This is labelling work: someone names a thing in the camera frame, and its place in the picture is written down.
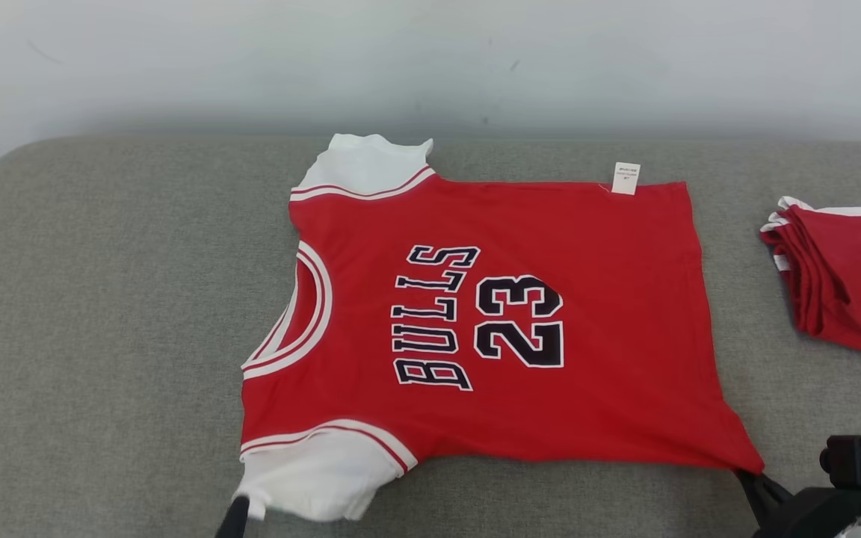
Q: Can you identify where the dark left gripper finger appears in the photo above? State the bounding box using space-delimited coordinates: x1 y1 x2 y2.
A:
214 495 251 538

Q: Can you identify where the red garment stack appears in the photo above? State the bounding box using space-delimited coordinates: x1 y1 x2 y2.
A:
759 196 861 364

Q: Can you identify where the grey fabric sofa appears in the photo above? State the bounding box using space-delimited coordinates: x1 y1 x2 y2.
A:
0 134 861 538

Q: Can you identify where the red Bulls 23 jersey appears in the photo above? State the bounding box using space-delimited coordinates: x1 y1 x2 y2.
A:
238 133 766 524

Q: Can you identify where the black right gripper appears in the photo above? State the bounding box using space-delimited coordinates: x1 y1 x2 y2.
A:
734 469 861 538

